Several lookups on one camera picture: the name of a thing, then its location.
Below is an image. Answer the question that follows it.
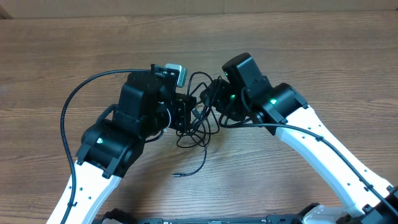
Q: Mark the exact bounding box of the black cable bundle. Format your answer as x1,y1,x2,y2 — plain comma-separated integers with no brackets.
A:
171,71,223,178

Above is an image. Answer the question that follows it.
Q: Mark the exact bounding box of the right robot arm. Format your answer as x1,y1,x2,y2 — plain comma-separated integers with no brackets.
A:
200,53,397,223

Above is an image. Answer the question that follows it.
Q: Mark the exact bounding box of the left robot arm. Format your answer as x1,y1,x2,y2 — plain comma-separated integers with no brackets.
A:
48,64,193,223

